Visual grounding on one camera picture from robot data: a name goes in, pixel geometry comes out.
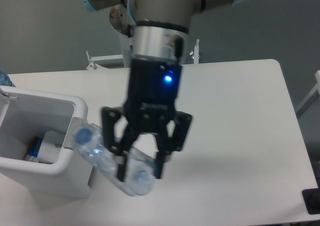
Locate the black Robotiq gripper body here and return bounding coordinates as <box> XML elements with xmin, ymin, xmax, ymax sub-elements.
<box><xmin>123</xmin><ymin>59</ymin><xmax>183</xmax><ymax>134</ymax></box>

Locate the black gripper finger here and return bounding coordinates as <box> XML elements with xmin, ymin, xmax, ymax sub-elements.
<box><xmin>101</xmin><ymin>107</ymin><xmax>139</xmax><ymax>182</ymax></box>
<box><xmin>153</xmin><ymin>111</ymin><xmax>193</xmax><ymax>179</ymax></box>

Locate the clear crushed plastic bottle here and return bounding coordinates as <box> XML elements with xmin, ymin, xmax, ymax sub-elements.
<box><xmin>71</xmin><ymin>123</ymin><xmax>155</xmax><ymax>196</ymax></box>

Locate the white paper carton trash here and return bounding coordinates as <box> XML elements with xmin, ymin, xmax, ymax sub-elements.
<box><xmin>37</xmin><ymin>131</ymin><xmax>65</xmax><ymax>164</ymax></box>

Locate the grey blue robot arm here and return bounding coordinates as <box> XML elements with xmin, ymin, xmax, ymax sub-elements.
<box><xmin>83</xmin><ymin>0</ymin><xmax>244</xmax><ymax>181</ymax></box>

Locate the white plastic trash can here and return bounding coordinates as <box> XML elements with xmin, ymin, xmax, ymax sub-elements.
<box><xmin>0</xmin><ymin>86</ymin><xmax>94</xmax><ymax>198</ymax></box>

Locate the blue packaging in bin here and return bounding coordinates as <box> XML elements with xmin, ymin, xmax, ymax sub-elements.
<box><xmin>23</xmin><ymin>136</ymin><xmax>43</xmax><ymax>163</ymax></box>

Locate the blue patterned object at left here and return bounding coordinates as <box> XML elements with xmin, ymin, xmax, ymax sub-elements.
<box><xmin>0</xmin><ymin>71</ymin><xmax>16</xmax><ymax>87</ymax></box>

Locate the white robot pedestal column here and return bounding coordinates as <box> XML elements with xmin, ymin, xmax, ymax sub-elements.
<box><xmin>108</xmin><ymin>5</ymin><xmax>136</xmax><ymax>68</ymax></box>

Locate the white pedestal base frame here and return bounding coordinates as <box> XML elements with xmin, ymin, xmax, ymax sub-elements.
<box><xmin>86</xmin><ymin>39</ymin><xmax>201</xmax><ymax>70</ymax></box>

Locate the black cable on pedestal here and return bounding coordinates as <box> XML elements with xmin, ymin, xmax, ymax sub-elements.
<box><xmin>126</xmin><ymin>24</ymin><xmax>135</xmax><ymax>54</ymax></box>

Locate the white frame at right edge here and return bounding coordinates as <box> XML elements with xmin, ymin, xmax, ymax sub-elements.
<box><xmin>295</xmin><ymin>70</ymin><xmax>320</xmax><ymax>118</ymax></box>

